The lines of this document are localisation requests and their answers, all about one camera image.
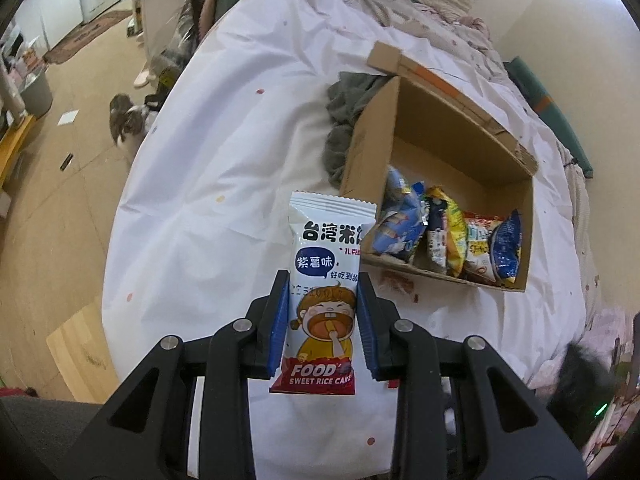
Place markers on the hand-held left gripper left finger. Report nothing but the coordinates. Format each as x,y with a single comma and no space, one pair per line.
277,325

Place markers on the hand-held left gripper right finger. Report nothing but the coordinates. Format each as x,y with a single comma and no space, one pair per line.
367,330

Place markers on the white cartoon rice cake packet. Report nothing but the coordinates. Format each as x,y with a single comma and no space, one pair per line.
325,260

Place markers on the dark blue cartoon snack packet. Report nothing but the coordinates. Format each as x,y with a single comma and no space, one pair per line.
436,245

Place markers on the light blue snack packet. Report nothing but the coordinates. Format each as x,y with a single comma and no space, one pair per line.
400,220

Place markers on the white red snack packet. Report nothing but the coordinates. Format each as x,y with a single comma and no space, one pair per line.
477,255

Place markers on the deep blue snack packet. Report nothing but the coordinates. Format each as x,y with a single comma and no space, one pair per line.
507,245

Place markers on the brown cardboard box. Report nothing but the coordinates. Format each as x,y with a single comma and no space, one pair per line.
430,120

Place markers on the pink cloth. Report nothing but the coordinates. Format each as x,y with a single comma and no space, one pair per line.
610,325

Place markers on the light wooden board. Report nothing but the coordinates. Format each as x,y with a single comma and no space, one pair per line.
85,350

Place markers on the grey cloth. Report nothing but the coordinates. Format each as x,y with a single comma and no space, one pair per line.
345,105

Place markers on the grey white cat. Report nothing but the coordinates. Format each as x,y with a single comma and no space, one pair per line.
125,120

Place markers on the dark grey seat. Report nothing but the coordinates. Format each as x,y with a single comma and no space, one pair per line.
40,440

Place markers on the small black object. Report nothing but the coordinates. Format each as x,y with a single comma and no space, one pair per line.
66,161

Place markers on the beige slipper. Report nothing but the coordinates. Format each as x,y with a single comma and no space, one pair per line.
142,79

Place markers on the teal rolled mat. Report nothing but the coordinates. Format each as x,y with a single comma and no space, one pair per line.
550,110

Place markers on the white paper sheet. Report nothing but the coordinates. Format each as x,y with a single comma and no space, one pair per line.
68,117

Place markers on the floral duvet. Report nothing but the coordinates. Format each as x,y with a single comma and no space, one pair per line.
430,25

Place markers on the yellow wooden furniture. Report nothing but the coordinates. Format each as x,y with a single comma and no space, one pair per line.
15,140

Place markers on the grey bin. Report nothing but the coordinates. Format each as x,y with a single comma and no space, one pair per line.
37,95

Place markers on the brown rug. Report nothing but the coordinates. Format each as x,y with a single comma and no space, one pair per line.
90,35

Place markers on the white cabinet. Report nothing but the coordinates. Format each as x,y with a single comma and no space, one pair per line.
55,10

